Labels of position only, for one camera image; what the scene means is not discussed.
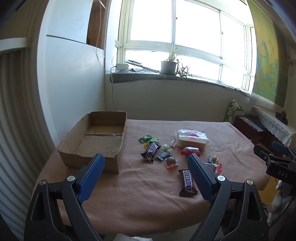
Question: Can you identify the grey windowsill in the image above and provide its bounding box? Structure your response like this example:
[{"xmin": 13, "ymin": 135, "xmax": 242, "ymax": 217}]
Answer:
[{"xmin": 105, "ymin": 71, "xmax": 252, "ymax": 93}]

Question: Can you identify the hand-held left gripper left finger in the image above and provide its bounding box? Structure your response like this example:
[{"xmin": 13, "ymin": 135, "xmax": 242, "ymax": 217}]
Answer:
[{"xmin": 24, "ymin": 153, "xmax": 105, "ymax": 241}]

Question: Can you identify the potted spider plant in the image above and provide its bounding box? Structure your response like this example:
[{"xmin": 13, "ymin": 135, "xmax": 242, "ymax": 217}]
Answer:
[{"xmin": 157, "ymin": 42, "xmax": 179, "ymax": 76}]

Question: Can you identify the dark wooden cabinet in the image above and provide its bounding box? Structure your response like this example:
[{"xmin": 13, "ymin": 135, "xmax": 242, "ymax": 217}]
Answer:
[{"xmin": 233, "ymin": 113, "xmax": 278, "ymax": 149}]

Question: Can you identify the red clear dried fruit packet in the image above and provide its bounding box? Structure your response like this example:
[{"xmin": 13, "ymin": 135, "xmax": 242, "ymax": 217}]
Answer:
[{"xmin": 180, "ymin": 146, "xmax": 201, "ymax": 157}]

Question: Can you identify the small trailing plant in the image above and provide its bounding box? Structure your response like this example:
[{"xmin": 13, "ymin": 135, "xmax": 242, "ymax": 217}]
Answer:
[{"xmin": 176, "ymin": 61, "xmax": 192, "ymax": 85}]

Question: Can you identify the pink white candy wrapper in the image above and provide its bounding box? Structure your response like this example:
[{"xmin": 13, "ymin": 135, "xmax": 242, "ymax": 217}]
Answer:
[{"xmin": 203, "ymin": 162, "xmax": 222, "ymax": 176}]

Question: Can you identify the small dark figurine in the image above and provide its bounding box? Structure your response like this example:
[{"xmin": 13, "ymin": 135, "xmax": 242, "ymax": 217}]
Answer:
[{"xmin": 275, "ymin": 111, "xmax": 289, "ymax": 126}]

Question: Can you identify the cardboard box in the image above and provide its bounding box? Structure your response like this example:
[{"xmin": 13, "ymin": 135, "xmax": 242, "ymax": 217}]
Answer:
[{"xmin": 58, "ymin": 111, "xmax": 128, "ymax": 175}]

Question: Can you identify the dark long stick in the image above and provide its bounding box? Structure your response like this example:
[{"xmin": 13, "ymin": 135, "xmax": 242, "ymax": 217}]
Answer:
[{"xmin": 126, "ymin": 60, "xmax": 160, "ymax": 73}]

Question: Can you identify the white lace cloth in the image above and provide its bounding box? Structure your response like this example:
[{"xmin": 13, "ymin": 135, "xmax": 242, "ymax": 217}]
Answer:
[{"xmin": 248, "ymin": 93, "xmax": 296, "ymax": 147}]

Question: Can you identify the round chocolate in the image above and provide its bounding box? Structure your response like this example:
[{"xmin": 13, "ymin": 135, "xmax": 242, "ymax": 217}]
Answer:
[{"xmin": 165, "ymin": 156, "xmax": 179, "ymax": 169}]

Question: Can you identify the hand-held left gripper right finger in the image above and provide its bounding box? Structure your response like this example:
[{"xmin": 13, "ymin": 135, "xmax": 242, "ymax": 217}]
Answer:
[{"xmin": 187, "ymin": 153, "xmax": 270, "ymax": 241}]

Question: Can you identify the white cabinet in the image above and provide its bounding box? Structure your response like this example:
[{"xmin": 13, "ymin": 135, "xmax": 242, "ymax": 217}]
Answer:
[{"xmin": 37, "ymin": 0, "xmax": 109, "ymax": 149}]

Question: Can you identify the white ribbed door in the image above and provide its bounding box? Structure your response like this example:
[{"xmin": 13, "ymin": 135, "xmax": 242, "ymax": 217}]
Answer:
[{"xmin": 0, "ymin": 38, "xmax": 58, "ymax": 229}]

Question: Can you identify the black patterned candy packet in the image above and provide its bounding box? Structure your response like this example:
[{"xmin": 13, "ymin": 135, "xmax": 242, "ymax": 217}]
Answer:
[{"xmin": 155, "ymin": 151, "xmax": 172, "ymax": 161}]

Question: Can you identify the clear bag of wafers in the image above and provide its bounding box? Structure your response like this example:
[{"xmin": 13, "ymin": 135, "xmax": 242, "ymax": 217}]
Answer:
[{"xmin": 174, "ymin": 129, "xmax": 210, "ymax": 151}]

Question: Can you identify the green printed bag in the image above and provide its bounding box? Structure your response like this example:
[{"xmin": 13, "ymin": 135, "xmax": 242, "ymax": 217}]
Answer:
[{"xmin": 223, "ymin": 100, "xmax": 245, "ymax": 122}]

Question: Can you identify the white cable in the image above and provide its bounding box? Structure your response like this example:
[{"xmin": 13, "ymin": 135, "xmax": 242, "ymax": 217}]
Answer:
[
  {"xmin": 109, "ymin": 66, "xmax": 117, "ymax": 111},
  {"xmin": 96, "ymin": 0, "xmax": 111, "ymax": 72}
]

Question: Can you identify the white framed window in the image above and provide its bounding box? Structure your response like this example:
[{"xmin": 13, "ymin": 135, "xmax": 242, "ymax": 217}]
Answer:
[{"xmin": 116, "ymin": 0, "xmax": 257, "ymax": 93}]

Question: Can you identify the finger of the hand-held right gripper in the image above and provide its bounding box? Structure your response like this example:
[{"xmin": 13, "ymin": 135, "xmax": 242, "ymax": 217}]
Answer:
[
  {"xmin": 253, "ymin": 144, "xmax": 296, "ymax": 171},
  {"xmin": 272, "ymin": 141, "xmax": 296, "ymax": 158}
]

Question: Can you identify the landscape wall poster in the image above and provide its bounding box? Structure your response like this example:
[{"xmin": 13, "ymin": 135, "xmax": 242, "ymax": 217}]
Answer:
[{"xmin": 251, "ymin": 0, "xmax": 292, "ymax": 108}]

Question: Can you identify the brown chocolate bar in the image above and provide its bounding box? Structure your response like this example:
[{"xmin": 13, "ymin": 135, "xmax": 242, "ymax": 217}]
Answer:
[
  {"xmin": 140, "ymin": 142, "xmax": 162, "ymax": 164},
  {"xmin": 178, "ymin": 169, "xmax": 198, "ymax": 198}
]

